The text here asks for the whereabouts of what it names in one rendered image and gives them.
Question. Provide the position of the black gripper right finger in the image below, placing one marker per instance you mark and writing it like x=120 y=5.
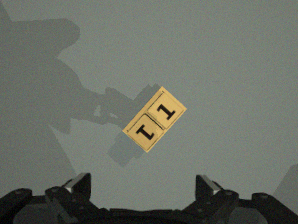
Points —
x=216 y=205

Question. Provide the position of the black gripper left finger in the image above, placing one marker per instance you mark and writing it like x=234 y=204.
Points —
x=56 y=205

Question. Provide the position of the tan rectangular tray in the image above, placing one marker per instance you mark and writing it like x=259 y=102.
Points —
x=144 y=110

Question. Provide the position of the tan cube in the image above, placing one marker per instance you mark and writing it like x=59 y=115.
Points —
x=165 y=110
x=145 y=132

